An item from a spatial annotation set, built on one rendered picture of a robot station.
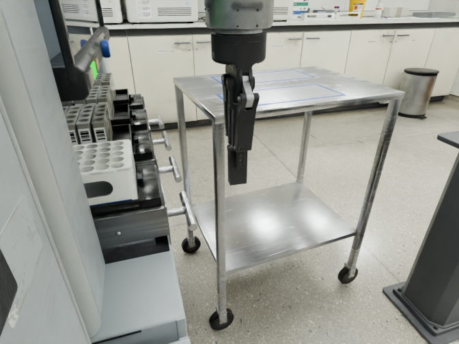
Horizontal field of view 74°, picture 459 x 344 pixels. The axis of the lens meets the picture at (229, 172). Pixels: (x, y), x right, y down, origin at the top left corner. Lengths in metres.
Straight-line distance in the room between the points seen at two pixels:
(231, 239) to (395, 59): 3.05
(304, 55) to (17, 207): 3.04
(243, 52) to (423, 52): 3.71
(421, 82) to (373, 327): 2.71
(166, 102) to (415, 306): 2.29
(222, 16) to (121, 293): 0.36
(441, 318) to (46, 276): 1.31
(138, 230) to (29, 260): 0.25
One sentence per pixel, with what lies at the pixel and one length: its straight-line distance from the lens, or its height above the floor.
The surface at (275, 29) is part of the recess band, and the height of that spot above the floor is 0.84.
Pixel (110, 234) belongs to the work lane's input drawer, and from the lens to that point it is 0.45.
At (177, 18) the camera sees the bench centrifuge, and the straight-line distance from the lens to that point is 2.75.
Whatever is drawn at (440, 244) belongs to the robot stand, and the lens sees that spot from 1.26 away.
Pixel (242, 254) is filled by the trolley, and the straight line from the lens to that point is 1.11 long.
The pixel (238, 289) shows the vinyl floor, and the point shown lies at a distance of 1.37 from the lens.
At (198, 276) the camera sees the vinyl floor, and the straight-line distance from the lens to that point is 1.42.
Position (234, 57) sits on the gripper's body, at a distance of 0.42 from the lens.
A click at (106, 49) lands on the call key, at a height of 0.98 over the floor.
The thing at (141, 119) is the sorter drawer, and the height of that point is 0.82.
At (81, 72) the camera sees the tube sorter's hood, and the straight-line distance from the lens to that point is 0.36.
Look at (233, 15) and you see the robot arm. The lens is 0.40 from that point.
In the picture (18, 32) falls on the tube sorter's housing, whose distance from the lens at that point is 0.27.
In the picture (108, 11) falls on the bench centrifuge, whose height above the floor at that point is 0.99.
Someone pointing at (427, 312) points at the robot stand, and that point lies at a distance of 1.41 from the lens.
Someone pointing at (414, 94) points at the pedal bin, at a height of 0.24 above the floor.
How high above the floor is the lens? 1.05
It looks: 29 degrees down
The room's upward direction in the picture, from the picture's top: straight up
